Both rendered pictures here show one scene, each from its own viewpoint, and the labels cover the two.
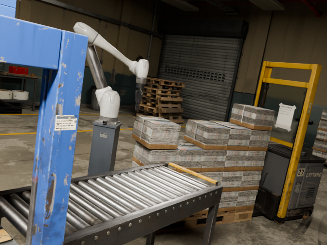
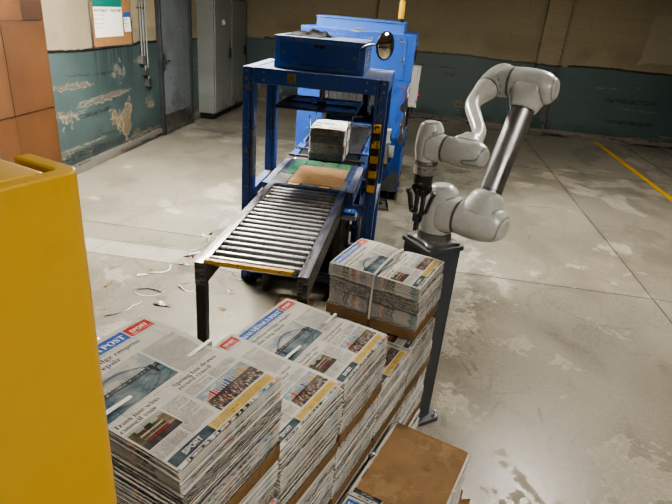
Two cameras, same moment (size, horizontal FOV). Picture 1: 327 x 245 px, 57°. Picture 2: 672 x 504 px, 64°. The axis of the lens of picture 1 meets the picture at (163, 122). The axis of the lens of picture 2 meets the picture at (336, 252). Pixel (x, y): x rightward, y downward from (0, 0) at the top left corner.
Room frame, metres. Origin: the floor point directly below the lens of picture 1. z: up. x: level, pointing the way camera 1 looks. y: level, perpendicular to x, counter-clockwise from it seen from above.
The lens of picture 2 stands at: (4.24, -1.15, 1.95)
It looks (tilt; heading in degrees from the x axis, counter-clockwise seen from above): 24 degrees down; 147
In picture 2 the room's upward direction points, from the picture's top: 5 degrees clockwise
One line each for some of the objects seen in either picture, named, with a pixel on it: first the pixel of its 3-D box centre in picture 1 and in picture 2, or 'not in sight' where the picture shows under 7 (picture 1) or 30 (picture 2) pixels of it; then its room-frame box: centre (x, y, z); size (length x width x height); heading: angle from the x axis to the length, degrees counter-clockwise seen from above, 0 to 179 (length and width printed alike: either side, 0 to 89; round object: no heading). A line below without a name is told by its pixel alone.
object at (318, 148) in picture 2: not in sight; (330, 139); (0.41, 1.17, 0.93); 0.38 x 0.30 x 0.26; 141
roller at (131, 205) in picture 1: (113, 196); (287, 220); (1.58, 0.20, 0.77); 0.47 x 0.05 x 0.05; 51
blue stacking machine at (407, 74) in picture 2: not in sight; (363, 93); (-1.22, 2.57, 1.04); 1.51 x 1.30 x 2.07; 141
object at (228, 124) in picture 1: (229, 125); (252, 384); (3.22, -0.71, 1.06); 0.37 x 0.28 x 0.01; 29
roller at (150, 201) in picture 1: (130, 192); (281, 227); (1.68, 0.12, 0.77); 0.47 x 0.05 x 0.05; 51
